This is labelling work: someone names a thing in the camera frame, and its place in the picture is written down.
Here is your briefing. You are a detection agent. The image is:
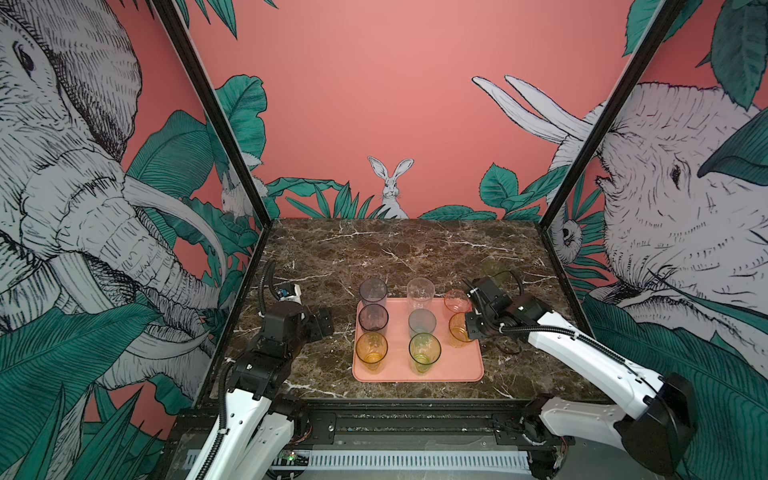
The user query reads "left black frame post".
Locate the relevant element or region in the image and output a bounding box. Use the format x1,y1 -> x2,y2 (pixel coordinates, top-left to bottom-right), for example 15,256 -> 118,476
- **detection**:
151,0 -> 272,230

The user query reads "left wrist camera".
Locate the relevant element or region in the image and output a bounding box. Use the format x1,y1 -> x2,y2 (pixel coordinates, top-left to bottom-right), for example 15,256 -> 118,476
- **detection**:
276,283 -> 302,304

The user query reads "white slotted cable duct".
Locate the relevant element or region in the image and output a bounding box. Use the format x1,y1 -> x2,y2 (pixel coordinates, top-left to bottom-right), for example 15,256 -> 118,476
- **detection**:
270,450 -> 531,474

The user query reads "blue-grey clear tumbler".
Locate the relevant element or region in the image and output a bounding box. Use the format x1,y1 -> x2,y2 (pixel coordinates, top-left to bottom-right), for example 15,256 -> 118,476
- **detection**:
358,278 -> 388,306

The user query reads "pink clear tumbler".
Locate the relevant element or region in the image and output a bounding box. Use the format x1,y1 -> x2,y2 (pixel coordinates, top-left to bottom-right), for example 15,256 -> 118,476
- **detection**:
444,289 -> 472,313

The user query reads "clear colourless tumbler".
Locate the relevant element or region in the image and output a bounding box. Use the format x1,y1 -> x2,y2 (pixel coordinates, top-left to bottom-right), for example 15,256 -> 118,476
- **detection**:
406,277 -> 435,310

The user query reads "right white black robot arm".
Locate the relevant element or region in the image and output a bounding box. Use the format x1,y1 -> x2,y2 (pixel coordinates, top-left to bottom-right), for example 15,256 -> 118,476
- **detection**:
464,277 -> 697,479

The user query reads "light green tumbler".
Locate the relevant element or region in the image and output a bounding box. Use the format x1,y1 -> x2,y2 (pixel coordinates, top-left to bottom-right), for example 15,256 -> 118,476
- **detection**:
408,332 -> 442,375

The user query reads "teal frosted tumbler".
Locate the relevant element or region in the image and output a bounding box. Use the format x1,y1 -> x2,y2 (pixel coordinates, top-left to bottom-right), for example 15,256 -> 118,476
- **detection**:
408,308 -> 437,337

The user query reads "right black frame post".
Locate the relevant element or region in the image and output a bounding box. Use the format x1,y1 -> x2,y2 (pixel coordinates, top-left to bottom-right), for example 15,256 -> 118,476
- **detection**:
538,0 -> 686,230

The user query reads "amber yellow tumbler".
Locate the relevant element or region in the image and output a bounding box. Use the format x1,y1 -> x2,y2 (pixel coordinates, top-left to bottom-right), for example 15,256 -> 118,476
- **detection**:
355,332 -> 389,374

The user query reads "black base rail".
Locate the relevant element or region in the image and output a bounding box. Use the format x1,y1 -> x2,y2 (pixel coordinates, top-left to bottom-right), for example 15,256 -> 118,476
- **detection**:
300,399 -> 570,450

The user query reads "left black corrugated cable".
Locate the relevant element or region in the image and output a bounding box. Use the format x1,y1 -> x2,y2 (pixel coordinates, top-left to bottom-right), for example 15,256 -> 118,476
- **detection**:
257,260 -> 282,316

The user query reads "dark smoky tumbler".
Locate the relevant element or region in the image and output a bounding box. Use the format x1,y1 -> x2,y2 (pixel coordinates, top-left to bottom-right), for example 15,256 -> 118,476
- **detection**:
358,304 -> 389,335

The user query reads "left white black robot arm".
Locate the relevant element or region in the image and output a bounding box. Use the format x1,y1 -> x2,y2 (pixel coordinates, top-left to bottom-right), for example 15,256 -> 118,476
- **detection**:
187,300 -> 334,479

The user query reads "pink plastic tray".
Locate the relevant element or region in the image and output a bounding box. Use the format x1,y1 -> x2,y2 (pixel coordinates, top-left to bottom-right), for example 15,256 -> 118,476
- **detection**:
352,298 -> 484,383

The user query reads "yellow short tumbler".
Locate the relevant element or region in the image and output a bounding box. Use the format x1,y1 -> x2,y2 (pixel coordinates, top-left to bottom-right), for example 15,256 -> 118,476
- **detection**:
448,312 -> 473,348

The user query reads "black frame post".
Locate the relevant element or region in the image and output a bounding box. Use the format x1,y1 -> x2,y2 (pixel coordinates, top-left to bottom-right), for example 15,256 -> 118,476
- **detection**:
538,0 -> 686,230
151,0 -> 272,230

